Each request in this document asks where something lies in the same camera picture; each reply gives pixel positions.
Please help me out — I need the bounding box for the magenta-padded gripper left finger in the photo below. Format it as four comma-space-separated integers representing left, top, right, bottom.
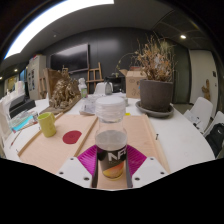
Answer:
55, 144, 101, 190

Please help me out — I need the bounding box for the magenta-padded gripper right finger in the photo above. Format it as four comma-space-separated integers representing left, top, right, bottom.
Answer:
124, 144, 169, 190

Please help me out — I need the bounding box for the clear drink bottle white cap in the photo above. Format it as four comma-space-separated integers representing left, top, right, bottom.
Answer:
94, 95, 129, 182

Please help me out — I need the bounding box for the light wooden drawing board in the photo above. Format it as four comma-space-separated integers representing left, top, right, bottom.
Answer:
17, 113, 99, 176
74, 113, 172, 191

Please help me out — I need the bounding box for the flat round red coaster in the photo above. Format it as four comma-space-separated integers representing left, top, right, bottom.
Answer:
62, 129, 83, 145

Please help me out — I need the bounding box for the yellow-green mug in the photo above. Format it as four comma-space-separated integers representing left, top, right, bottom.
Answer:
37, 111, 58, 138

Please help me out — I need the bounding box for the small white cup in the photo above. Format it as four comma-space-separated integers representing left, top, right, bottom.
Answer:
119, 94, 129, 107

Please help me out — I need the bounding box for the dry plant in grey pot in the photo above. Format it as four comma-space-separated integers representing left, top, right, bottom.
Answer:
116, 33, 176, 119

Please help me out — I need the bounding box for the small green-labelled bottle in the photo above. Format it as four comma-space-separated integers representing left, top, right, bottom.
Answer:
78, 77, 88, 99

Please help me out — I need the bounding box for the golden sculpture on wooden base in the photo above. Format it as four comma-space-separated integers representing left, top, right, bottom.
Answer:
39, 66, 83, 116

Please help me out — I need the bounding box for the white chair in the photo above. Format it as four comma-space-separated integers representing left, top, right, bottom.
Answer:
203, 110, 224, 159
184, 96, 214, 133
93, 82, 107, 96

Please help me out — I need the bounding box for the paintbrush with red ferrule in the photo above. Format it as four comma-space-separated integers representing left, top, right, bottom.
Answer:
9, 121, 38, 149

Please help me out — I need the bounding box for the glass jug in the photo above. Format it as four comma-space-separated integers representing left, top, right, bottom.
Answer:
104, 81, 114, 96

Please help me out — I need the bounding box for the colourful painted sheet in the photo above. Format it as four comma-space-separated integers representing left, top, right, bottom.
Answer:
9, 110, 39, 134

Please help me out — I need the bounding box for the brown cardboard box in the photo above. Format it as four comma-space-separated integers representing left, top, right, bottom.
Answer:
118, 68, 148, 99

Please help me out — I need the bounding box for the wooden easel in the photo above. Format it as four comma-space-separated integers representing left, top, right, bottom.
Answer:
85, 61, 104, 94

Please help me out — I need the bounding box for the black backpack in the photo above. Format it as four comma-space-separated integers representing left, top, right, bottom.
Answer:
205, 122, 224, 158

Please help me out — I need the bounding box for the black flat boxes stack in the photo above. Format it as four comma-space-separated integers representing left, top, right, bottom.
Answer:
9, 94, 37, 119

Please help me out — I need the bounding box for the white canvas stack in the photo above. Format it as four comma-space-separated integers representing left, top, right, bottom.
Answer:
0, 81, 26, 143

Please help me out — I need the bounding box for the beige cabinet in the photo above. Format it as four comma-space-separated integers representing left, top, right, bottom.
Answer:
25, 54, 48, 101

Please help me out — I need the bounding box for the long ceiling light strip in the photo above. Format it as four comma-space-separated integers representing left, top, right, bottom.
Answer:
3, 0, 116, 61

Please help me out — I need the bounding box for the wooden wall figure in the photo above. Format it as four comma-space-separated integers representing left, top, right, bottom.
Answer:
201, 78, 212, 102

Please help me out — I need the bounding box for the dark wall screen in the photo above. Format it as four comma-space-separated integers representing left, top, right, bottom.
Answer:
49, 43, 91, 74

